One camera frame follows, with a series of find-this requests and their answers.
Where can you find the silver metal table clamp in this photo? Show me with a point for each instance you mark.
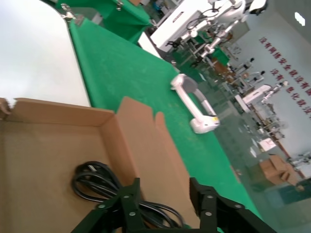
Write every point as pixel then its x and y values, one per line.
pixel 71 17
pixel 66 6

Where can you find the white paper sign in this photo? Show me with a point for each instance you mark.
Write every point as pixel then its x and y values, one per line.
pixel 267 144

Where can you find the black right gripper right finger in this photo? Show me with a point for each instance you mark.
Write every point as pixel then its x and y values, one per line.
pixel 211 206

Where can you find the small white robot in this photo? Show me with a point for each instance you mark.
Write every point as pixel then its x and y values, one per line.
pixel 255 94

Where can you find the white VR headset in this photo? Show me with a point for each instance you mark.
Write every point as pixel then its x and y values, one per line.
pixel 201 126

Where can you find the open cardboard box on floor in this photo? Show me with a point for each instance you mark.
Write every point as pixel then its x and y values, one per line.
pixel 277 170

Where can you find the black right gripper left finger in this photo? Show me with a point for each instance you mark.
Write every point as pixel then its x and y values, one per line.
pixel 126 201

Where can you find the green cloth on neighbour table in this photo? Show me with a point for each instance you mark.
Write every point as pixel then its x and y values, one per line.
pixel 126 19

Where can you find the white robot column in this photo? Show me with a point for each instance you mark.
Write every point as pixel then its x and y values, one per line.
pixel 175 29

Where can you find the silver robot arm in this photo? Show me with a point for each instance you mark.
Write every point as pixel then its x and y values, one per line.
pixel 218 38
pixel 192 34

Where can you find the torn open cardboard box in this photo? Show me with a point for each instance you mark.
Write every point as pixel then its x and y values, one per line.
pixel 48 145

